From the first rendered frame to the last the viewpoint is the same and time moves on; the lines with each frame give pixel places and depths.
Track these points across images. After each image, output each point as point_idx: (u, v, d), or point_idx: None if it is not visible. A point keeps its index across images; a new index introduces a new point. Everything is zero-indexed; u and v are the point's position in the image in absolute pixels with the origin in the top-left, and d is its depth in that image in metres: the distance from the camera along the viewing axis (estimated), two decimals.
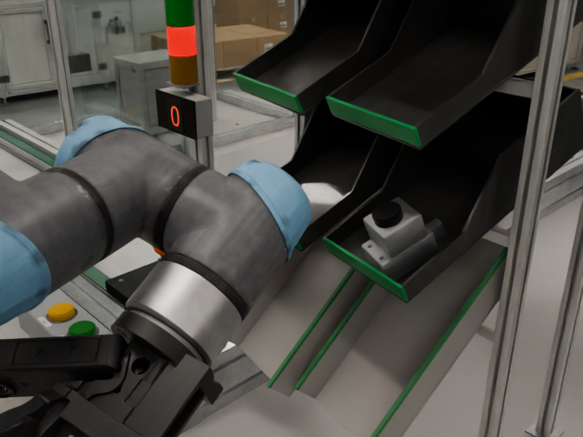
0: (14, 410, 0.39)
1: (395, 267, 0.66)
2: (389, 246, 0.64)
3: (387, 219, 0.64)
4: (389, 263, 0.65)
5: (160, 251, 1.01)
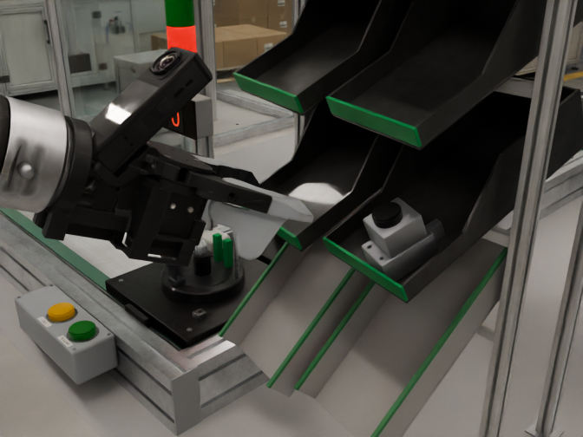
0: None
1: (395, 267, 0.66)
2: (389, 246, 0.64)
3: (386, 219, 0.64)
4: (389, 263, 0.65)
5: None
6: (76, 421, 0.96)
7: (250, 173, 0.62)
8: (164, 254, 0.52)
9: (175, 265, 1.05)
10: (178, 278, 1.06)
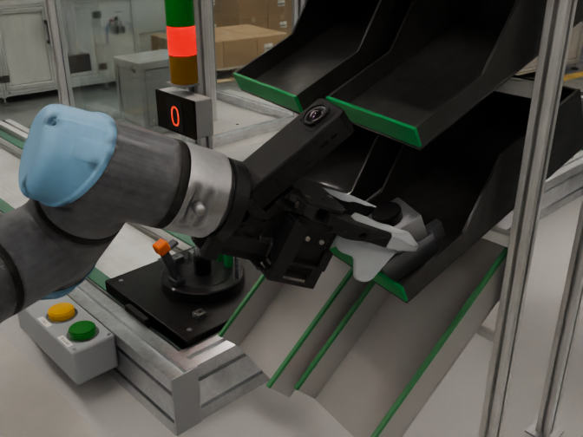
0: None
1: (395, 267, 0.66)
2: None
3: (386, 219, 0.64)
4: (389, 263, 0.65)
5: (160, 251, 1.01)
6: (76, 421, 0.96)
7: None
8: (294, 277, 0.61)
9: (175, 265, 1.05)
10: (178, 278, 1.06)
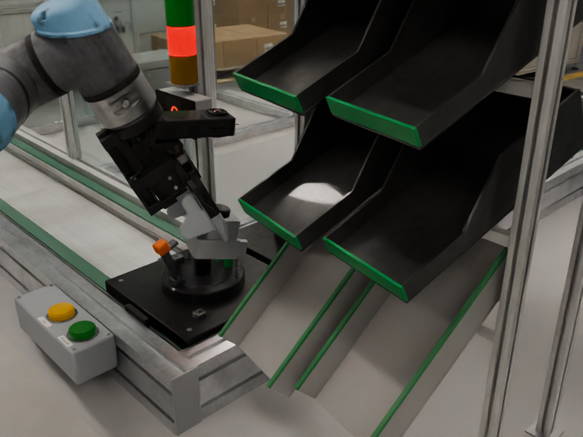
0: None
1: (205, 247, 0.90)
2: None
3: None
4: (204, 241, 0.89)
5: (160, 251, 1.01)
6: (76, 421, 0.96)
7: None
8: (144, 200, 0.83)
9: (175, 265, 1.05)
10: (178, 278, 1.06)
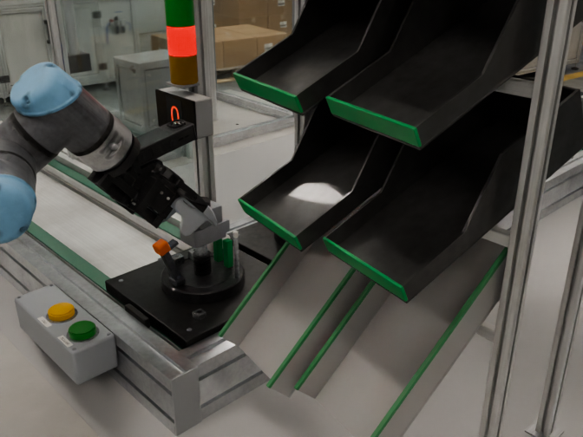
0: None
1: (201, 236, 1.05)
2: None
3: None
4: (199, 231, 1.04)
5: (160, 251, 1.01)
6: (76, 421, 0.96)
7: None
8: (147, 218, 0.96)
9: (175, 265, 1.05)
10: (178, 278, 1.06)
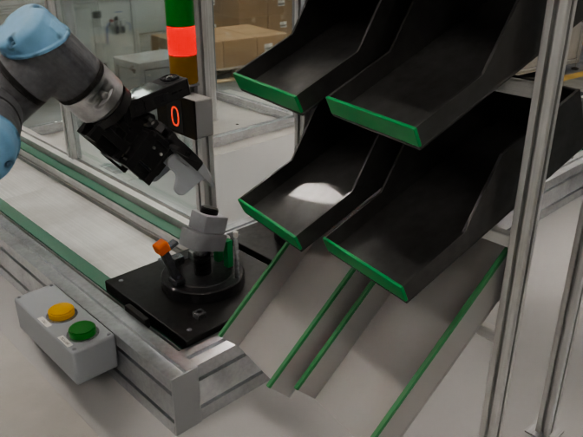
0: None
1: (202, 240, 1.05)
2: (206, 224, 1.05)
3: (211, 209, 1.06)
4: (201, 235, 1.05)
5: (160, 251, 1.01)
6: (76, 421, 0.96)
7: None
8: (139, 174, 0.93)
9: (175, 265, 1.05)
10: (178, 278, 1.06)
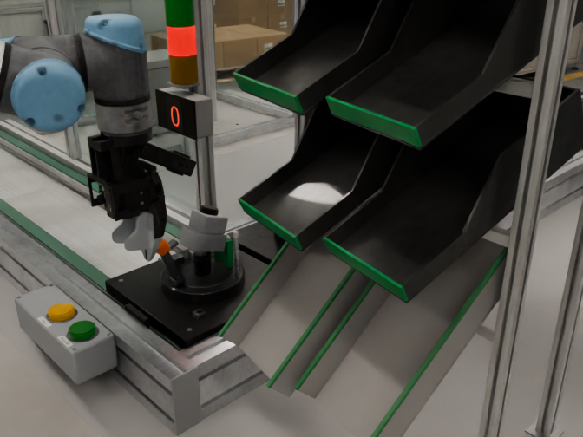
0: None
1: (202, 240, 1.05)
2: (206, 224, 1.05)
3: (211, 209, 1.06)
4: (201, 235, 1.05)
5: (160, 251, 1.01)
6: (76, 421, 0.96)
7: None
8: (113, 206, 0.91)
9: (175, 265, 1.05)
10: (178, 278, 1.06)
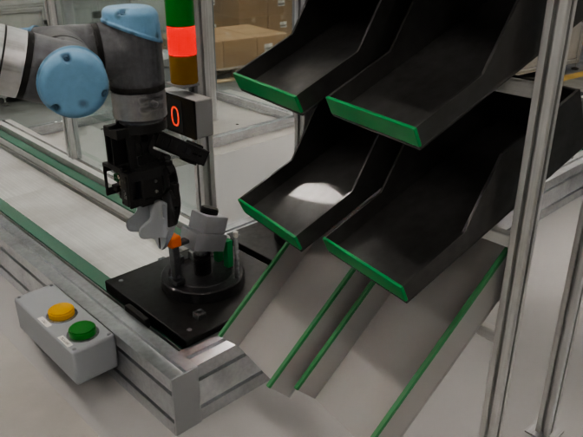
0: None
1: (202, 240, 1.05)
2: (206, 224, 1.05)
3: (211, 209, 1.06)
4: (201, 235, 1.05)
5: (173, 243, 1.03)
6: (76, 421, 0.96)
7: None
8: (128, 194, 0.93)
9: (180, 264, 1.05)
10: (178, 277, 1.06)
